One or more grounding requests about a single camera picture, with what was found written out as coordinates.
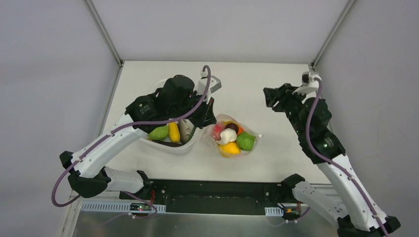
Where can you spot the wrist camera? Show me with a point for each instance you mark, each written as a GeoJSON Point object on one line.
{"type": "Point", "coordinates": [214, 85]}
{"type": "Point", "coordinates": [309, 84]}

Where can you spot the grey fish toy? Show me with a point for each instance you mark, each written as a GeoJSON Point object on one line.
{"type": "Point", "coordinates": [185, 131]}

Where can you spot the green round vegetable toy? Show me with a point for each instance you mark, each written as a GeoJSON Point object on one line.
{"type": "Point", "coordinates": [159, 133]}

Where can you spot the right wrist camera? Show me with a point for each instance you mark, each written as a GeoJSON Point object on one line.
{"type": "Point", "coordinates": [309, 84]}

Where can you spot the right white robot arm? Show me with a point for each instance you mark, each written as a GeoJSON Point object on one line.
{"type": "Point", "coordinates": [356, 215]}

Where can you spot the green cucumber toy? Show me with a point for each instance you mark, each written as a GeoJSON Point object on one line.
{"type": "Point", "coordinates": [193, 132]}

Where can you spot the yellow lemon toy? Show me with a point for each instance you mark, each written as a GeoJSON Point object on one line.
{"type": "Point", "coordinates": [231, 149]}

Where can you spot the green lime toy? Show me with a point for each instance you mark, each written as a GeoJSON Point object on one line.
{"type": "Point", "coordinates": [245, 141]}

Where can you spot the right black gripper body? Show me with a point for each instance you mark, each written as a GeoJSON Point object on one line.
{"type": "Point", "coordinates": [283, 98]}

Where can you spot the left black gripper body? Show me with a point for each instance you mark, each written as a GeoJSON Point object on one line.
{"type": "Point", "coordinates": [203, 111]}

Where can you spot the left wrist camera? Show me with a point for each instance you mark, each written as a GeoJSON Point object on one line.
{"type": "Point", "coordinates": [214, 85]}

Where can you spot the red apple toy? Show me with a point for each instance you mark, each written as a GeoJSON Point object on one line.
{"type": "Point", "coordinates": [216, 131]}

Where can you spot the white garlic toy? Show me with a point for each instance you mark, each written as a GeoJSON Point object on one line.
{"type": "Point", "coordinates": [227, 136]}

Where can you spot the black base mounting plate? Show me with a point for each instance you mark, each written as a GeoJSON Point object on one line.
{"type": "Point", "coordinates": [216, 197]}

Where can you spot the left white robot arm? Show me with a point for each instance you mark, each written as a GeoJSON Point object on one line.
{"type": "Point", "coordinates": [177, 99]}

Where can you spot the dark purple plum toy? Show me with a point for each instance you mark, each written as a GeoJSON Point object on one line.
{"type": "Point", "coordinates": [233, 126]}

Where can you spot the clear zip top bag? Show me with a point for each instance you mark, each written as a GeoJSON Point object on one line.
{"type": "Point", "coordinates": [225, 119]}

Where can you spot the orange toy fruit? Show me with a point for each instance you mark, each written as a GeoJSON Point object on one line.
{"type": "Point", "coordinates": [240, 130]}

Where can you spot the yellow corn toy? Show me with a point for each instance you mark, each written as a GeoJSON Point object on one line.
{"type": "Point", "coordinates": [173, 132]}

